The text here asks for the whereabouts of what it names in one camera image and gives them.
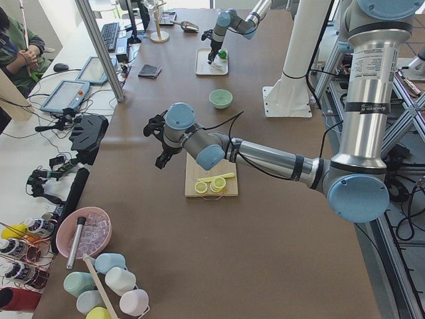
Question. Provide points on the black monitor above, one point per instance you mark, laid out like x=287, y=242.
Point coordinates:
x=136, y=35

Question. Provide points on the yellow plastic knife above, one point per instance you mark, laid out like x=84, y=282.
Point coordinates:
x=212, y=178

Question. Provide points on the aluminium frame post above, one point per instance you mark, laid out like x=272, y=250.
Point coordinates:
x=89, y=20

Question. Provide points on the green lime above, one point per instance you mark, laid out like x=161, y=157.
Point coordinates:
x=222, y=54

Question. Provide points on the teach pendant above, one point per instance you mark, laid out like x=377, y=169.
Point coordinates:
x=93, y=72
x=68, y=94

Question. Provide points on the far teach pendant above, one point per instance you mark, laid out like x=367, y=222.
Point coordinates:
x=93, y=72

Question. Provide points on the grey folded cloth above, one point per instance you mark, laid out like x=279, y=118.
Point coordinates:
x=149, y=71

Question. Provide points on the green cup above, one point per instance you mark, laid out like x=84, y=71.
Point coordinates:
x=76, y=283

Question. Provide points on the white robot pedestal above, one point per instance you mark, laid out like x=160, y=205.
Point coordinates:
x=289, y=96

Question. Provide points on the yellow cup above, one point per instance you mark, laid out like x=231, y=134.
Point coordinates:
x=98, y=313

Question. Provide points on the lemon slice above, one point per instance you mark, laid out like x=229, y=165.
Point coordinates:
x=201, y=187

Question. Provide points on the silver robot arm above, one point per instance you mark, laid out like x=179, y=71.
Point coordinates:
x=229, y=19
x=353, y=179

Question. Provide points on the pink cup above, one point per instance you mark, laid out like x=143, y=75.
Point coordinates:
x=135, y=302

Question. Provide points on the white ceramic spoon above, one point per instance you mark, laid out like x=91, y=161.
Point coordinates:
x=217, y=66

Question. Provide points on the mint green bowl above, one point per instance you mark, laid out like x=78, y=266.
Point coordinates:
x=220, y=98

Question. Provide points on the cream rabbit tray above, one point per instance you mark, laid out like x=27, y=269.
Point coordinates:
x=202, y=67

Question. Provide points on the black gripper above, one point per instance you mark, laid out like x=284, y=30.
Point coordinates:
x=168, y=149
x=214, y=44

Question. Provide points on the black keyboard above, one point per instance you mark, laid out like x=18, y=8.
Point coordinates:
x=109, y=33

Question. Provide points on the seated person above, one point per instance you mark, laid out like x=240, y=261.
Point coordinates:
x=22, y=58

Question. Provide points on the light blue cup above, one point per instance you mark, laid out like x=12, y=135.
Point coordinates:
x=89, y=300

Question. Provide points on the white cup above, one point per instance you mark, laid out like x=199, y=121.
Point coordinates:
x=120, y=280

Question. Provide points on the stacked lemon slices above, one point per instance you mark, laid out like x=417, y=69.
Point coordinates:
x=218, y=185

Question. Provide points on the metal scoop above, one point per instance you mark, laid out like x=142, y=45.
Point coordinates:
x=186, y=26

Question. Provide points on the pink bowl with ice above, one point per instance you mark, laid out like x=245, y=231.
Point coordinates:
x=95, y=236

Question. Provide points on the near teach pendant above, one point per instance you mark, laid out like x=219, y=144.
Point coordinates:
x=68, y=94

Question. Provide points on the wooden mug tree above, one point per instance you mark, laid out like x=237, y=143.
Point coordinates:
x=158, y=36

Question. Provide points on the bamboo cutting board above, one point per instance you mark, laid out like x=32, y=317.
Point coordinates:
x=195, y=171

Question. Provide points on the black computer mouse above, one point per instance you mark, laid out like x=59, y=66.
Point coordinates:
x=60, y=67

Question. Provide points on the metal muddler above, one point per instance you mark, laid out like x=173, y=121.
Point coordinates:
x=74, y=248

